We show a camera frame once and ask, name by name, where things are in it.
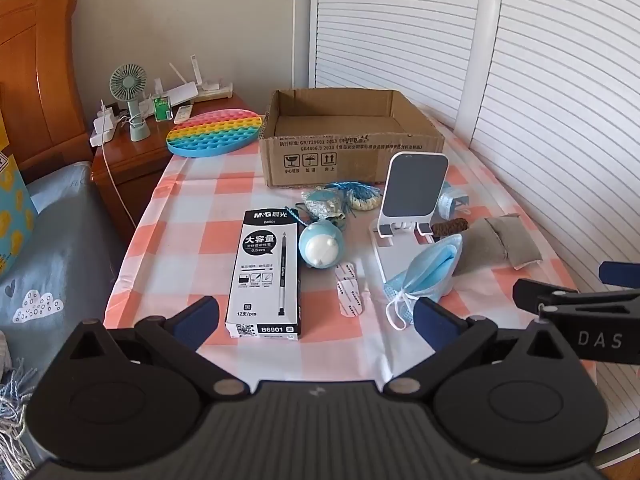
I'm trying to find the white power strip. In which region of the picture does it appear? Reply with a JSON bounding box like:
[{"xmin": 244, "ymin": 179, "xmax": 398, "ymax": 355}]
[{"xmin": 90, "ymin": 102, "xmax": 132, "ymax": 147}]

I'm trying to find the grey cloth pouch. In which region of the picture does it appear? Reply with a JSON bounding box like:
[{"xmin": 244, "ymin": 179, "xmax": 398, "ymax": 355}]
[{"xmin": 452, "ymin": 217, "xmax": 506, "ymax": 277}]

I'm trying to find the brown cardboard box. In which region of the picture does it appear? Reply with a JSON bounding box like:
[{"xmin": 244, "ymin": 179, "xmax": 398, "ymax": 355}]
[{"xmin": 258, "ymin": 89, "xmax": 446, "ymax": 189}]

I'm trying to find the blue tape roll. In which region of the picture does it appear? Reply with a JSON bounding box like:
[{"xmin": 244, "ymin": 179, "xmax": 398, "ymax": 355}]
[{"xmin": 437, "ymin": 182, "xmax": 471, "ymax": 219}]

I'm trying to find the brown scrunchie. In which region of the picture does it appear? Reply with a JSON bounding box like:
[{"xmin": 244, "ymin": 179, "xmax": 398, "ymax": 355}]
[{"xmin": 431, "ymin": 217, "xmax": 470, "ymax": 242}]

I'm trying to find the fringed grey scarf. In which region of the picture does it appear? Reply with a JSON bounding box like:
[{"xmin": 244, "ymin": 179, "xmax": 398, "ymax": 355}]
[{"xmin": 0, "ymin": 330, "xmax": 32, "ymax": 480}]

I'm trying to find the green desk fan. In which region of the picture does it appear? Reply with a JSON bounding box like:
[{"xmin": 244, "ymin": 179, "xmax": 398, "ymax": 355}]
[{"xmin": 109, "ymin": 63, "xmax": 151, "ymax": 142}]

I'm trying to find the pink checkered tablecloth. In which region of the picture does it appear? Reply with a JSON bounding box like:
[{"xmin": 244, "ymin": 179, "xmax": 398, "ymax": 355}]
[{"xmin": 105, "ymin": 105, "xmax": 599, "ymax": 387}]

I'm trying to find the blue face mask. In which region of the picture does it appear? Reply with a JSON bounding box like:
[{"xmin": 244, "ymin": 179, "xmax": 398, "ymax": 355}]
[{"xmin": 384, "ymin": 234, "xmax": 463, "ymax": 331}]

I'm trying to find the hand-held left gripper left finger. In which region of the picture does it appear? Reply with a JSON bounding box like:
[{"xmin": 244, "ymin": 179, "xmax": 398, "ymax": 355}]
[{"xmin": 69, "ymin": 295, "xmax": 247, "ymax": 401}]

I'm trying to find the blue and white plush ball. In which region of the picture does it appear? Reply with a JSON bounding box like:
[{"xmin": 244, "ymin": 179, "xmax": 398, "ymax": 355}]
[{"xmin": 298, "ymin": 220, "xmax": 346, "ymax": 269}]

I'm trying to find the grey-blue bedsheet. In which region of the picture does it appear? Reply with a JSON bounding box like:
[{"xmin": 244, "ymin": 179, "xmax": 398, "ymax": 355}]
[{"xmin": 0, "ymin": 160, "xmax": 134, "ymax": 378}]

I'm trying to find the white louvred wardrobe door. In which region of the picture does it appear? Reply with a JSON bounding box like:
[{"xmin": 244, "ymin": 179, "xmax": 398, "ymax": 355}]
[
  {"xmin": 469, "ymin": 0, "xmax": 640, "ymax": 463},
  {"xmin": 310, "ymin": 0, "xmax": 497, "ymax": 128}
]

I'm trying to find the white phone stand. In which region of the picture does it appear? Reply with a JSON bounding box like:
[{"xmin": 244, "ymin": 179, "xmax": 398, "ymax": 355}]
[{"xmin": 369, "ymin": 151, "xmax": 449, "ymax": 285}]

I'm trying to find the blue tasselled sequin toy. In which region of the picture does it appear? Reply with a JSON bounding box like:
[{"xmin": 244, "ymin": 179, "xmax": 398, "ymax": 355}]
[{"xmin": 300, "ymin": 181, "xmax": 383, "ymax": 234}]

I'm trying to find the wooden bed headboard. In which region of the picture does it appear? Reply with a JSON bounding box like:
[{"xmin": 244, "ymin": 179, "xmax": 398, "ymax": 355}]
[{"xmin": 0, "ymin": 0, "xmax": 94, "ymax": 184}]

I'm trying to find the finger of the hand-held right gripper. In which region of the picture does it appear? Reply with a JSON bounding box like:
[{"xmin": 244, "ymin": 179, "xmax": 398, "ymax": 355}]
[
  {"xmin": 599, "ymin": 260, "xmax": 640, "ymax": 286},
  {"xmin": 512, "ymin": 278, "xmax": 640, "ymax": 317}
]

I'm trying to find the white cable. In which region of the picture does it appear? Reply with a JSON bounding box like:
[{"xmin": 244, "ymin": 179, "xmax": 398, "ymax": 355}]
[{"xmin": 97, "ymin": 142, "xmax": 137, "ymax": 228}]

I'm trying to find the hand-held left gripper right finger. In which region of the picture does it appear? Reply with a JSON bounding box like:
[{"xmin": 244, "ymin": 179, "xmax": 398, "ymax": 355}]
[{"xmin": 383, "ymin": 296, "xmax": 569, "ymax": 397}]

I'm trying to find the wooden nightstand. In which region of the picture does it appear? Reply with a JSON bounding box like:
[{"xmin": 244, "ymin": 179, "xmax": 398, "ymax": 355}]
[{"xmin": 90, "ymin": 92, "xmax": 262, "ymax": 247}]

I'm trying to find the round rainbow pop-it toy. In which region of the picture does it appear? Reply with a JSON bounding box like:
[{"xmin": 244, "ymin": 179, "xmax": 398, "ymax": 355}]
[{"xmin": 166, "ymin": 108, "xmax": 264, "ymax": 158}]

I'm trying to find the black and white pen box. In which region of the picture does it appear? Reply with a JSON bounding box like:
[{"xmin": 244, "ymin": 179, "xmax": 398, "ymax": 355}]
[{"xmin": 224, "ymin": 209, "xmax": 301, "ymax": 341}]

